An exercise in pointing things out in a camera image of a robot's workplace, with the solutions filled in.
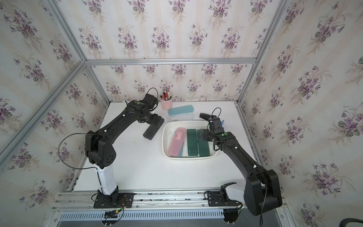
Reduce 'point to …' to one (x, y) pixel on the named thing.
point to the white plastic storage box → (168, 132)
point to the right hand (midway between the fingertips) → (210, 133)
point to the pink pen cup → (166, 100)
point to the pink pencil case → (177, 142)
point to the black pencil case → (151, 131)
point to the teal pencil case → (181, 109)
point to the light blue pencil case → (180, 152)
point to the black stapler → (206, 116)
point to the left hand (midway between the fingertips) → (153, 121)
